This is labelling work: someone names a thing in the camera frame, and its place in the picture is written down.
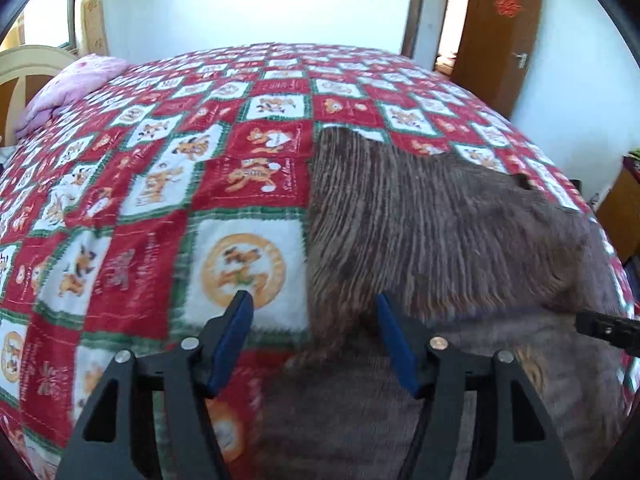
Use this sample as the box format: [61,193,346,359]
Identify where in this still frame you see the wooden desk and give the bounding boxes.
[596,155,640,263]

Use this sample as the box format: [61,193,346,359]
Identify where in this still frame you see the pink pillow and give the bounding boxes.
[13,53,129,140]

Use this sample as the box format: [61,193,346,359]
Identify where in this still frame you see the brown knitted sweater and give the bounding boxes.
[257,128,626,479]

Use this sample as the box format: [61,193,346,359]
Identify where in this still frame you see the cream wooden headboard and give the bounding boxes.
[0,46,77,148]

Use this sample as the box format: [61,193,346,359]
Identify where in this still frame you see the brown wooden door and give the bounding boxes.
[450,0,542,118]

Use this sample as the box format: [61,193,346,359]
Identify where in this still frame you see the red patchwork bedspread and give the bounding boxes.
[1,44,639,479]

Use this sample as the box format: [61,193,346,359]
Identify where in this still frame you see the silver door handle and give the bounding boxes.
[512,52,528,70]

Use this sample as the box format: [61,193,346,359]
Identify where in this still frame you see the red double happiness decal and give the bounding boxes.
[494,0,523,18]

